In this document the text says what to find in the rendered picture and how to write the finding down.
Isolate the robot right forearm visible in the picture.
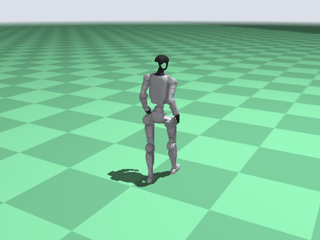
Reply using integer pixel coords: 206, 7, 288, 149
169, 98, 180, 117

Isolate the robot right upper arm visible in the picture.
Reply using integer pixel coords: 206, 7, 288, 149
166, 76, 178, 105

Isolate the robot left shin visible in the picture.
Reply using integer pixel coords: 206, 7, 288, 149
145, 144, 154, 178

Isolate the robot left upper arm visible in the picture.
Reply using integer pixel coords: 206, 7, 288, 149
139, 74, 151, 99

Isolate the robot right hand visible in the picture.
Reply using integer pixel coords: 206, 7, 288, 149
174, 115, 180, 125

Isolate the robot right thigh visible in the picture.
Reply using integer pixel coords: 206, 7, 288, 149
163, 115, 177, 151

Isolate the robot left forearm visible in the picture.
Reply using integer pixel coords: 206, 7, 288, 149
139, 97, 149, 112

